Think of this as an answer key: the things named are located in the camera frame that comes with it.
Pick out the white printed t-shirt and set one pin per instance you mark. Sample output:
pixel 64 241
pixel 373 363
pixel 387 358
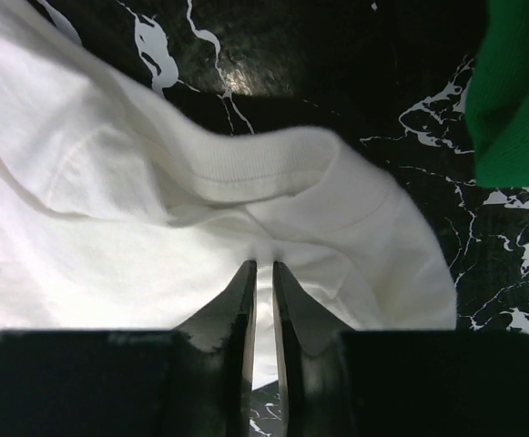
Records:
pixel 116 211

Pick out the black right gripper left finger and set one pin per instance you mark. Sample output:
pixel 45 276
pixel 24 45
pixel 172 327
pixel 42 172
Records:
pixel 193 380

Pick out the folded green t-shirt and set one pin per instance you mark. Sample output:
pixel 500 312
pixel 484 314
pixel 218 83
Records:
pixel 497 105

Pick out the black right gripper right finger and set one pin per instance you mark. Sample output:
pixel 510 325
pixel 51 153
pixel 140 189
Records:
pixel 337 381

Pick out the black marble pattern mat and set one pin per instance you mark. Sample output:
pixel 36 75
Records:
pixel 391 77

